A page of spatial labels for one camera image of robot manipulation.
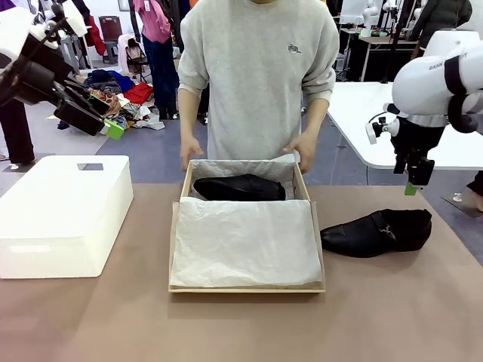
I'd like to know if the black right arm cable sleeve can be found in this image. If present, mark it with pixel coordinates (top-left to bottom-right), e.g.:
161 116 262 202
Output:
444 51 482 133

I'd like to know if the person left forearm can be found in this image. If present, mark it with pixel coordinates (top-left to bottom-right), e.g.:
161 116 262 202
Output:
301 96 328 137

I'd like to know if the person left hand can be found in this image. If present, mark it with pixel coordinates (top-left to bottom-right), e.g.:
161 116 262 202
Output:
285 130 318 175

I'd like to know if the person right forearm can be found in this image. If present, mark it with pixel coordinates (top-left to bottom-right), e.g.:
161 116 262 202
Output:
178 88 200 140

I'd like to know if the mannequin in pink top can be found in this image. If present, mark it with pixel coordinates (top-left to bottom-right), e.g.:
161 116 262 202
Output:
134 0 180 121

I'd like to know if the white tissue paper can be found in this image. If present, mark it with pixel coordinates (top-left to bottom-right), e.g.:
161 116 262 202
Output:
170 152 322 290

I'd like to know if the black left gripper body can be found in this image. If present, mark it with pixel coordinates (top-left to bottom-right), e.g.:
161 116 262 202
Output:
12 36 75 109

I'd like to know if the person torso grey sweatshirt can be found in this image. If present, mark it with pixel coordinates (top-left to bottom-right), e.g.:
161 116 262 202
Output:
177 0 340 161

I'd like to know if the red hanging garment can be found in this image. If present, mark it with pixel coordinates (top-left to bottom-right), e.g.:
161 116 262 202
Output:
85 26 107 57

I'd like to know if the colourful clothes pile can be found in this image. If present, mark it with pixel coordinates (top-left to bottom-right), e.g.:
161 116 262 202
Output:
56 69 167 131

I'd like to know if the grey mannequin base plate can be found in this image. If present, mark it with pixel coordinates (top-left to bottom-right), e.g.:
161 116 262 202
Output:
440 192 483 219

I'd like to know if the white table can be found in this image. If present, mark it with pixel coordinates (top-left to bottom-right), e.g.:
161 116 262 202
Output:
327 81 483 170

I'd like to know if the person right hand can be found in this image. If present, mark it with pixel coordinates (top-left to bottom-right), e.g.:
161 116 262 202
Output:
180 134 205 173

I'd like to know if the black hanging garment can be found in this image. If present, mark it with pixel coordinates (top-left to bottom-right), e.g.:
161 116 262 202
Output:
165 0 189 54

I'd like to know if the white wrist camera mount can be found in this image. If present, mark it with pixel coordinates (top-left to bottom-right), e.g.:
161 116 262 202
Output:
365 103 401 145
29 0 88 50

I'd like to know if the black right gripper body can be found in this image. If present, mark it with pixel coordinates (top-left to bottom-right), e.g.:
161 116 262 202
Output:
390 116 446 161

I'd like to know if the grey desk with white legs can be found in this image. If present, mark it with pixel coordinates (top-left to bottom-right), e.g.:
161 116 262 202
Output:
56 29 95 76

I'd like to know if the figure in dark puffer jacket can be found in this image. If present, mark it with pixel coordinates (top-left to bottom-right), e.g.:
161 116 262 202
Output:
409 0 473 52

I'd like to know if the brown cardboard shoe box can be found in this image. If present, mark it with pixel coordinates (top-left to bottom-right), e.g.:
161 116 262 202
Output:
168 158 327 293

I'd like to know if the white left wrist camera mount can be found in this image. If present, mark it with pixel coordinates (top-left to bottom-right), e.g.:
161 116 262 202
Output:
29 0 88 50

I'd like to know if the white plastic storage box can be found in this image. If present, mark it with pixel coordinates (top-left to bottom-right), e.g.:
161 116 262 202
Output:
0 155 134 280

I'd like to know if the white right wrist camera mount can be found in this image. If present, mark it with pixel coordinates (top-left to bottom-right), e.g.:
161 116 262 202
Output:
365 103 401 145

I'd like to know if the black leather shoe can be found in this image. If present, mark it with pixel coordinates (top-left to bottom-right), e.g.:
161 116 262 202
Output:
320 208 433 259
192 173 287 202

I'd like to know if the dark brown chair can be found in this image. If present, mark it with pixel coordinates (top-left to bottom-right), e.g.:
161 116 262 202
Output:
98 15 122 65

